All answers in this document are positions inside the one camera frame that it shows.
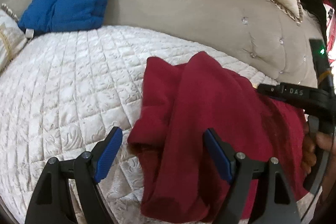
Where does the beige tufted headboard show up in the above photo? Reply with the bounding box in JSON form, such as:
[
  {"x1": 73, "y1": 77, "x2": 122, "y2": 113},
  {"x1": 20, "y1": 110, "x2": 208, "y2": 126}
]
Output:
[{"x1": 0, "y1": 0, "x2": 324, "y2": 88}]

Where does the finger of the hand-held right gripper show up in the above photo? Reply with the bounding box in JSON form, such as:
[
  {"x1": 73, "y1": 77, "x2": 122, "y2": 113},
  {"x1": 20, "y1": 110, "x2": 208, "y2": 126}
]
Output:
[{"x1": 258, "y1": 84, "x2": 283, "y2": 101}]

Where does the person's right hand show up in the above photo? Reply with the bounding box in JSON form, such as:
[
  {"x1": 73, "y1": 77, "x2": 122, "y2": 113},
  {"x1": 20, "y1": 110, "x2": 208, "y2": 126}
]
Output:
[{"x1": 301, "y1": 132, "x2": 334, "y2": 175}]

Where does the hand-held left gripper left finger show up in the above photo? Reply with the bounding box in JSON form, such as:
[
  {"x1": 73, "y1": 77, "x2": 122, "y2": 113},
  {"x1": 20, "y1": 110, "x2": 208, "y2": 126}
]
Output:
[{"x1": 25, "y1": 127, "x2": 123, "y2": 224}]

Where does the cream satin pillow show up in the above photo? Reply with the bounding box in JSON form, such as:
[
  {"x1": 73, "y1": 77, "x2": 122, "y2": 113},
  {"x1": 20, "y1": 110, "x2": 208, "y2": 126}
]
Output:
[{"x1": 0, "y1": 3, "x2": 28, "y2": 75}]

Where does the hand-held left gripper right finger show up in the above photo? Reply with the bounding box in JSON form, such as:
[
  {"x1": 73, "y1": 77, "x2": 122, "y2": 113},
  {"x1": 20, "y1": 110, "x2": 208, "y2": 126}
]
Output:
[{"x1": 202, "y1": 128, "x2": 301, "y2": 224}]

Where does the white quilted bedspread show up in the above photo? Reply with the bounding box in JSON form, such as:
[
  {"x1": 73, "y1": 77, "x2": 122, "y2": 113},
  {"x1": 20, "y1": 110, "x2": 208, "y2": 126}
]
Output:
[{"x1": 0, "y1": 25, "x2": 323, "y2": 224}]

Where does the red knit garment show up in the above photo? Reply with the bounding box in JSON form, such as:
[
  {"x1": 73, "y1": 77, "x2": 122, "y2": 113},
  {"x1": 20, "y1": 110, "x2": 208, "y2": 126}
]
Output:
[{"x1": 127, "y1": 51, "x2": 310, "y2": 223}]

